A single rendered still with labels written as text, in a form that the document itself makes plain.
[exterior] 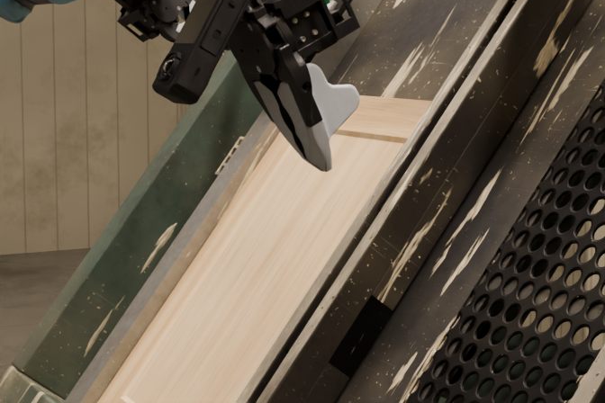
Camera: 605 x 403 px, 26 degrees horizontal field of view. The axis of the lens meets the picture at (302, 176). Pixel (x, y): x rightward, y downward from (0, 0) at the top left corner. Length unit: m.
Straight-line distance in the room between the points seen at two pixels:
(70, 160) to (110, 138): 0.32
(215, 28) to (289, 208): 0.74
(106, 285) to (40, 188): 6.85
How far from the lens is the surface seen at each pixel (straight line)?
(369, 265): 1.41
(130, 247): 2.08
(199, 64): 1.00
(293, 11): 1.02
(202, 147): 2.10
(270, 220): 1.75
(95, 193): 9.04
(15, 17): 1.88
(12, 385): 2.06
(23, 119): 8.84
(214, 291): 1.75
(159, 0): 1.95
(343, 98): 1.06
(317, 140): 1.05
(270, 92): 1.06
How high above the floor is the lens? 1.41
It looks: 6 degrees down
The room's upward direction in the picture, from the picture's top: straight up
